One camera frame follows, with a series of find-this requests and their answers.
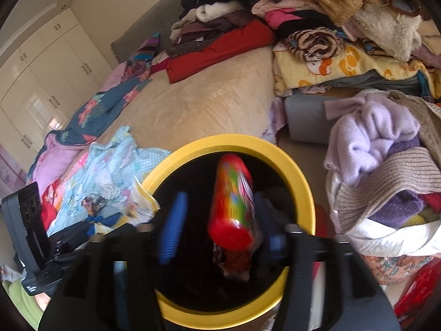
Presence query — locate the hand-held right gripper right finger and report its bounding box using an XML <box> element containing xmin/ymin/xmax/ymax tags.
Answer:
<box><xmin>255</xmin><ymin>193</ymin><xmax>402</xmax><ymax>331</ymax></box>

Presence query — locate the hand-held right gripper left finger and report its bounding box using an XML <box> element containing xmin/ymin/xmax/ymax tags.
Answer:
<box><xmin>38</xmin><ymin>191</ymin><xmax>190</xmax><ymax>331</ymax></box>

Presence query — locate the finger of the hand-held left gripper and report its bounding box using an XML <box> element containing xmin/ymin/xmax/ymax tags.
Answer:
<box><xmin>48</xmin><ymin>219</ymin><xmax>95</xmax><ymax>249</ymax></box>

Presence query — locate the blue plastic wrapper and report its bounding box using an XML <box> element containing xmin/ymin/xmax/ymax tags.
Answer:
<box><xmin>85</xmin><ymin>213</ymin><xmax>123</xmax><ymax>230</ymax></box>

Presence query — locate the dark snack wrapper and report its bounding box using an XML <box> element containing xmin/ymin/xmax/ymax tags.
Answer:
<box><xmin>83</xmin><ymin>195</ymin><xmax>106</xmax><ymax>212</ymax></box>

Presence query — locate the reddish wrapper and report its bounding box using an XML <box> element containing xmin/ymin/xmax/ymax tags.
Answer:
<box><xmin>212</xmin><ymin>241</ymin><xmax>254</xmax><ymax>281</ymax></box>

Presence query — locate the plain white foam net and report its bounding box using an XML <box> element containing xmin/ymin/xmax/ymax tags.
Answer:
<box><xmin>98</xmin><ymin>181</ymin><xmax>123</xmax><ymax>201</ymax></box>

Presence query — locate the red colourful snack packet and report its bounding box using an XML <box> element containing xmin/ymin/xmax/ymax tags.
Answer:
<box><xmin>206</xmin><ymin>153</ymin><xmax>256</xmax><ymax>253</ymax></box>

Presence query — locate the yellow-rimmed black trash bin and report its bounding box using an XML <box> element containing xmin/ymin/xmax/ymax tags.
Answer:
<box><xmin>141</xmin><ymin>134</ymin><xmax>317</xmax><ymax>330</ymax></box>

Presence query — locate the person's left forearm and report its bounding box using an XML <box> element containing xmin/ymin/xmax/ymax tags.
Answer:
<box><xmin>0</xmin><ymin>277</ymin><xmax>47</xmax><ymax>331</ymax></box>

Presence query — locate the red floral garment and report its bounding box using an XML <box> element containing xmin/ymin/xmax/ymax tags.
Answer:
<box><xmin>41</xmin><ymin>193</ymin><xmax>59</xmax><ymax>230</ymax></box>

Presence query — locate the pink cartoon cabinet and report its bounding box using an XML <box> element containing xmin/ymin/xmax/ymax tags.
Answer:
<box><xmin>0</xmin><ymin>143</ymin><xmax>28</xmax><ymax>197</ymax></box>

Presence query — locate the pink cartoon blanket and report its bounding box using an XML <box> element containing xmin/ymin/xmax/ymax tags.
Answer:
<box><xmin>60</xmin><ymin>152</ymin><xmax>92</xmax><ymax>187</ymax></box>

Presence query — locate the light blue cartoon blanket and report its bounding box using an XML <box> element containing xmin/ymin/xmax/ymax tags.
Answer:
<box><xmin>46</xmin><ymin>126</ymin><xmax>173</xmax><ymax>235</ymax></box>

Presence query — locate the white laundry bag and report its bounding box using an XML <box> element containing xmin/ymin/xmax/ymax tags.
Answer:
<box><xmin>327</xmin><ymin>172</ymin><xmax>441</xmax><ymax>259</ymax></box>

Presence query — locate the lilac floral cloth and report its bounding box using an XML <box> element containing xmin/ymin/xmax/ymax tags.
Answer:
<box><xmin>262</xmin><ymin>98</ymin><xmax>286</xmax><ymax>143</ymax></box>

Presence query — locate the blue floral quilt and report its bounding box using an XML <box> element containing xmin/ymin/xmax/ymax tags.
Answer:
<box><xmin>28</xmin><ymin>76</ymin><xmax>154</xmax><ymax>194</ymax></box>

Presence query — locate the purple knit garment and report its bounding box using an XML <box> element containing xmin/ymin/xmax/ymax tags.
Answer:
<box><xmin>370</xmin><ymin>134</ymin><xmax>426</xmax><ymax>230</ymax></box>

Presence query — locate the pink printed bag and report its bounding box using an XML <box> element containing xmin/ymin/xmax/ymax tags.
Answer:
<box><xmin>365</xmin><ymin>253</ymin><xmax>441</xmax><ymax>285</ymax></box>

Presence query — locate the grey box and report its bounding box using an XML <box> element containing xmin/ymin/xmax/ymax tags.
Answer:
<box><xmin>284</xmin><ymin>93</ymin><xmax>333</xmax><ymax>144</ymax></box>

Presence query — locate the beige bedspread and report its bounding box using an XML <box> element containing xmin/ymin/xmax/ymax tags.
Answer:
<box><xmin>69</xmin><ymin>45</ymin><xmax>286</xmax><ymax>166</ymax></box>

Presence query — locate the lilac sweater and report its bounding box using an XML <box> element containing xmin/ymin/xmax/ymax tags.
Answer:
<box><xmin>324</xmin><ymin>91</ymin><xmax>421</xmax><ymax>188</ymax></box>

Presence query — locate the white wardrobe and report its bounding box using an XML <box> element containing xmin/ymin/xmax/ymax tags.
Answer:
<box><xmin>0</xmin><ymin>7</ymin><xmax>114</xmax><ymax>156</ymax></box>

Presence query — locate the beige knit cardigan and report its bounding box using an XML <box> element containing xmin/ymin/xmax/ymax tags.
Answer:
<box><xmin>332</xmin><ymin>91</ymin><xmax>441</xmax><ymax>235</ymax></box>

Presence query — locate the red printed plastic bag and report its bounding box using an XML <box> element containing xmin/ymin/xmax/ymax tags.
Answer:
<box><xmin>393</xmin><ymin>257</ymin><xmax>441</xmax><ymax>321</ymax></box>

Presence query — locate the pale pink pillow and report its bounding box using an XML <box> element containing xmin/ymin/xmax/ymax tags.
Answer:
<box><xmin>101</xmin><ymin>60</ymin><xmax>130</xmax><ymax>90</ymax></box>

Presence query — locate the striped pillow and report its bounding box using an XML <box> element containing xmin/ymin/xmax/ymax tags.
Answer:
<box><xmin>129</xmin><ymin>32</ymin><xmax>161</xmax><ymax>63</ymax></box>

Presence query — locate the dark dotted garment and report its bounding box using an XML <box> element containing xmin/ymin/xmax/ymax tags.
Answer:
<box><xmin>165</xmin><ymin>10</ymin><xmax>256</xmax><ymax>59</ymax></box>

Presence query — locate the red folded cloth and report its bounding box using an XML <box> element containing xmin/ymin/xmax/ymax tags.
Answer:
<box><xmin>166</xmin><ymin>19</ymin><xmax>276</xmax><ymax>83</ymax></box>

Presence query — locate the grey folded blanket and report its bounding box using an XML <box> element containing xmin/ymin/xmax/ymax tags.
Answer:
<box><xmin>320</xmin><ymin>74</ymin><xmax>423</xmax><ymax>92</ymax></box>

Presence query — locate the yellow cartoon blanket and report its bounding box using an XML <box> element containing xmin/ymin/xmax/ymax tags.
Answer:
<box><xmin>272</xmin><ymin>43</ymin><xmax>428</xmax><ymax>97</ymax></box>

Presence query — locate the brown striped plush garment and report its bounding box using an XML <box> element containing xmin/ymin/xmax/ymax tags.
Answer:
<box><xmin>284</xmin><ymin>27</ymin><xmax>341</xmax><ymax>63</ymax></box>

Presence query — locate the grey padded headboard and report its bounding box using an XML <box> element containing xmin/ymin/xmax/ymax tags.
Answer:
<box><xmin>110</xmin><ymin>0</ymin><xmax>193</xmax><ymax>64</ymax></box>

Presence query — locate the white fleece garment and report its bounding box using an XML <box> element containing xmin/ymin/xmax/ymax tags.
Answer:
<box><xmin>170</xmin><ymin>2</ymin><xmax>242</xmax><ymax>38</ymax></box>

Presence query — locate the bright pink garment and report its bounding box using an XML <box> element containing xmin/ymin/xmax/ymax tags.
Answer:
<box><xmin>263</xmin><ymin>7</ymin><xmax>311</xmax><ymax>30</ymax></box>

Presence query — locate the black garment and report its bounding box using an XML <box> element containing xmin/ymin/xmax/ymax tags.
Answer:
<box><xmin>279</xmin><ymin>9</ymin><xmax>345</xmax><ymax>38</ymax></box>

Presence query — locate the cream fleece garment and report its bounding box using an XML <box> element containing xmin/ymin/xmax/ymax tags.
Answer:
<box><xmin>353</xmin><ymin>2</ymin><xmax>423</xmax><ymax>63</ymax></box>

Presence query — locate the pale pink garment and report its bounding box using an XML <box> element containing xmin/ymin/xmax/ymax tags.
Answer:
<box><xmin>251</xmin><ymin>0</ymin><xmax>304</xmax><ymax>18</ymax></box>

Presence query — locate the peach fleece garment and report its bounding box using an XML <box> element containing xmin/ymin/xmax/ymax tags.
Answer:
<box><xmin>418</xmin><ymin>21</ymin><xmax>441</xmax><ymax>52</ymax></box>

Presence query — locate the striped garment with brown cuff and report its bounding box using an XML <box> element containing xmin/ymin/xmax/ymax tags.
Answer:
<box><xmin>382</xmin><ymin>0</ymin><xmax>419</xmax><ymax>18</ymax></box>

